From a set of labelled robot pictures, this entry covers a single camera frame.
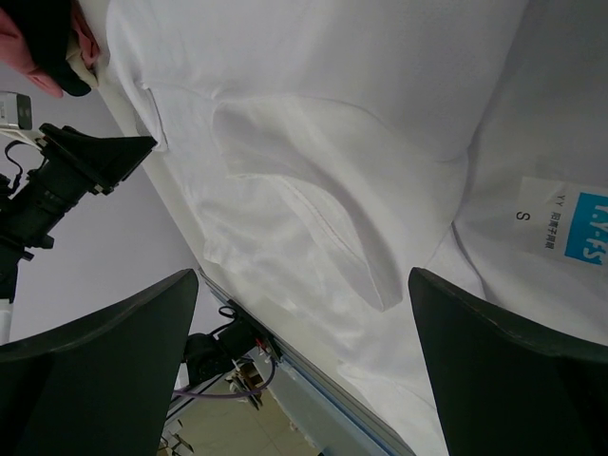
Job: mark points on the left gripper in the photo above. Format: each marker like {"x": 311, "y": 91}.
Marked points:
{"x": 76, "y": 164}

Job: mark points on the pink folded shirt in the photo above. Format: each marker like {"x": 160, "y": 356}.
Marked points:
{"x": 85, "y": 38}
{"x": 24, "y": 47}

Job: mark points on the top pink folded shirt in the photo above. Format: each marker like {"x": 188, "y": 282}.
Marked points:
{"x": 24, "y": 47}

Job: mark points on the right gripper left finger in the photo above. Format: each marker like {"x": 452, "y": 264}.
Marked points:
{"x": 100, "y": 384}

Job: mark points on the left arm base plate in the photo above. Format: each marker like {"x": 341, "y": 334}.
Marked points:
{"x": 207, "y": 355}

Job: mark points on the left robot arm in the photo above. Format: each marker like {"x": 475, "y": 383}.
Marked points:
{"x": 11, "y": 255}

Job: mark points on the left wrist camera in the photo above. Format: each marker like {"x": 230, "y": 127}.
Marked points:
{"x": 16, "y": 111}

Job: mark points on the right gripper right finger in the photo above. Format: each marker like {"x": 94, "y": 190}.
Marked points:
{"x": 504, "y": 384}

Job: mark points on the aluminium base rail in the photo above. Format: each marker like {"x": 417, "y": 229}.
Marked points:
{"x": 334, "y": 421}

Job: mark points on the bottom pink folded shirt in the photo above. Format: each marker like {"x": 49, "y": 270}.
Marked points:
{"x": 85, "y": 38}

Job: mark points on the white t shirt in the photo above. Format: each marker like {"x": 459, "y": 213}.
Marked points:
{"x": 321, "y": 150}

